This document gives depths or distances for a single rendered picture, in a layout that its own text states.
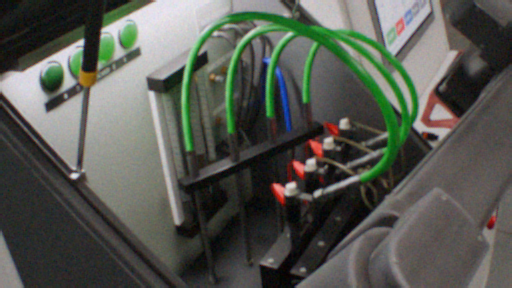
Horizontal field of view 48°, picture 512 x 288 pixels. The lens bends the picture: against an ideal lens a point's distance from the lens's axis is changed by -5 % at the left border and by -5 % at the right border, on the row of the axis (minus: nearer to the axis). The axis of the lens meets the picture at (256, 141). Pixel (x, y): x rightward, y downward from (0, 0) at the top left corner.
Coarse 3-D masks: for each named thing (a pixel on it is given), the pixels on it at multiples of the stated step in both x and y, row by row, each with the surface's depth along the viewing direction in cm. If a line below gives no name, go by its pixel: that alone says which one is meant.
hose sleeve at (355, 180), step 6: (360, 174) 92; (348, 180) 93; (354, 180) 92; (360, 180) 92; (330, 186) 96; (336, 186) 95; (342, 186) 94; (348, 186) 93; (354, 186) 93; (324, 192) 96; (330, 192) 96; (336, 192) 95; (342, 192) 95
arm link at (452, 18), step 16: (448, 0) 62; (464, 0) 57; (480, 0) 57; (496, 0) 58; (448, 16) 59; (464, 16) 57; (480, 16) 56; (496, 16) 57; (464, 32) 58; (480, 32) 57; (496, 32) 57; (480, 48) 58; (496, 48) 58; (496, 64) 59
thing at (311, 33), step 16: (224, 16) 90; (240, 16) 88; (256, 16) 87; (272, 16) 85; (208, 32) 92; (304, 32) 84; (192, 48) 96; (336, 48) 83; (192, 64) 98; (352, 64) 83; (368, 80) 83; (384, 96) 83; (384, 112) 84; (192, 144) 107; (384, 160) 88; (368, 176) 91
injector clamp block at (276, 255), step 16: (352, 192) 122; (368, 192) 124; (320, 208) 119; (336, 208) 118; (352, 208) 118; (368, 208) 126; (320, 224) 120; (336, 224) 114; (352, 224) 118; (288, 240) 111; (304, 240) 114; (320, 240) 110; (336, 240) 111; (272, 256) 108; (288, 256) 108; (304, 256) 107; (320, 256) 106; (272, 272) 106; (288, 272) 110; (304, 272) 103
